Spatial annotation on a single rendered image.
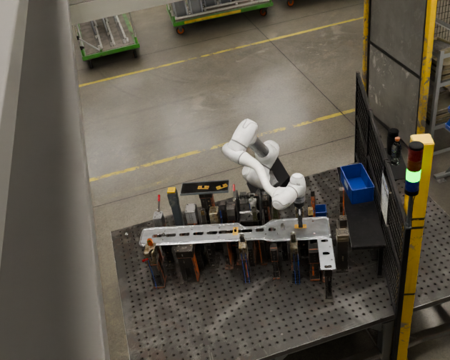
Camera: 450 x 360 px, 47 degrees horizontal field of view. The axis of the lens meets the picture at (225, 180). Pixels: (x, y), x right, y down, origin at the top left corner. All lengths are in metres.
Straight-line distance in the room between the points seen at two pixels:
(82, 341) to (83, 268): 0.03
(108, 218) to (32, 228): 5.59
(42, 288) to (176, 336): 3.44
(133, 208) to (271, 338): 2.82
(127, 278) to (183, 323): 0.65
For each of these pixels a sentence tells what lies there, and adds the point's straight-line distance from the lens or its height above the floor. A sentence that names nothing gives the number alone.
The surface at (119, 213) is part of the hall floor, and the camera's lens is 5.83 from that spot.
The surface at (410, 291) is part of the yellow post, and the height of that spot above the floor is 0.90.
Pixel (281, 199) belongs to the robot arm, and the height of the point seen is 1.41.
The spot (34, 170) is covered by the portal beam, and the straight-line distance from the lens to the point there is 0.26.
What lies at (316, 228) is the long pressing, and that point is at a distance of 3.73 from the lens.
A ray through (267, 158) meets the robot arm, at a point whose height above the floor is 1.14.
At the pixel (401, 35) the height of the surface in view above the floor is 1.35.
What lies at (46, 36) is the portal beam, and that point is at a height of 3.41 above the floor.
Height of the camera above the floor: 3.54
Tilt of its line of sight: 37 degrees down
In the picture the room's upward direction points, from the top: 9 degrees counter-clockwise
